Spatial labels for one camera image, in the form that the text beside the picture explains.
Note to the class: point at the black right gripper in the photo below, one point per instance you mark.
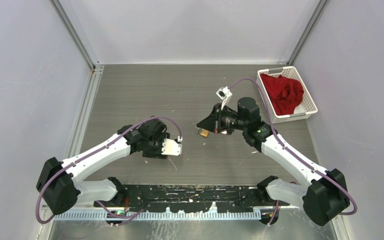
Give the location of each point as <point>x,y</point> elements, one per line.
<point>214,122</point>

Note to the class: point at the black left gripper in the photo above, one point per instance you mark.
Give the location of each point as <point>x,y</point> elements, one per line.
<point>157,153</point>

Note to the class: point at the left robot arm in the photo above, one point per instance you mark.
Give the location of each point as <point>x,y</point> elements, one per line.
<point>62,184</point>

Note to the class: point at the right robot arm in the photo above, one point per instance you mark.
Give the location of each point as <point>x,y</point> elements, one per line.
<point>322,194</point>

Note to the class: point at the small brass padlock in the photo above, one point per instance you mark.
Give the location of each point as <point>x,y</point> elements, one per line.
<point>203,132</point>

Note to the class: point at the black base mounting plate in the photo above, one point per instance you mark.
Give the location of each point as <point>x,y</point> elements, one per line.
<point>191,198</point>

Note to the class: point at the white perforated plastic basket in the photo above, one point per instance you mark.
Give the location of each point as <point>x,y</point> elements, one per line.
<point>303,111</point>

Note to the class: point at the red cloth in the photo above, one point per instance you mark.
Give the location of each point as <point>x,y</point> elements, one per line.
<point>285,93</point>

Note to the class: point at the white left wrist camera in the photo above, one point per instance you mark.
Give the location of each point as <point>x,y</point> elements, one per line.
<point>171,147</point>

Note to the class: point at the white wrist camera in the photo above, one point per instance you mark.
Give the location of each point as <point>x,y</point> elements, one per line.
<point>171,147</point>
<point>225,95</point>

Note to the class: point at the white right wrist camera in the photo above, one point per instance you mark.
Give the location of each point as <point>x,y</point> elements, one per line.
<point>225,95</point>

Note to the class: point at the aluminium front rail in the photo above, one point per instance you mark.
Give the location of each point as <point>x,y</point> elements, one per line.
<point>263,214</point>

